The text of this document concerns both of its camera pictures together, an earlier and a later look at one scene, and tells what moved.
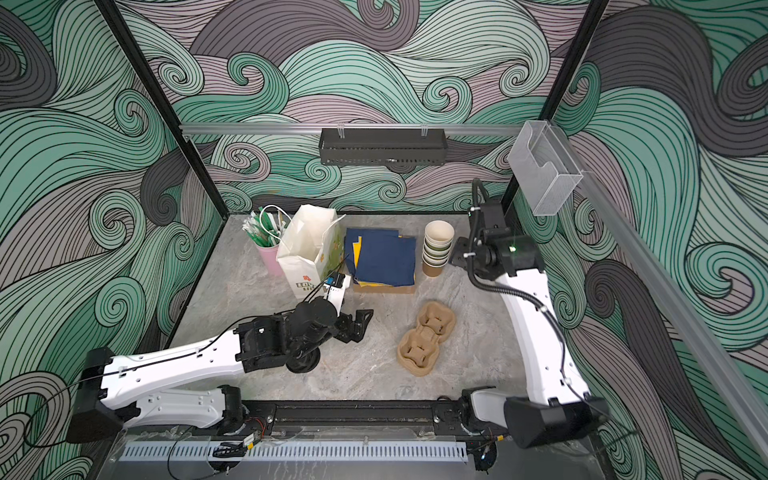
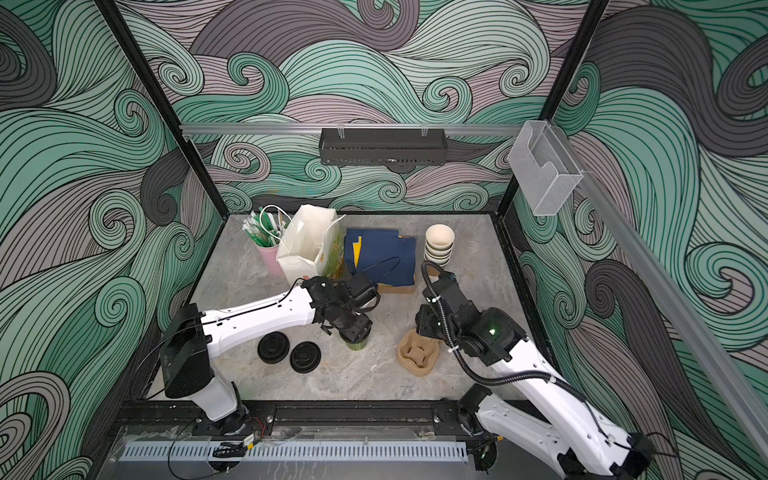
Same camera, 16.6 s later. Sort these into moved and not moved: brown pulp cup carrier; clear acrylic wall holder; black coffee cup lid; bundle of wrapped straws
Moved: black coffee cup lid
Not moved: bundle of wrapped straws; clear acrylic wall holder; brown pulp cup carrier
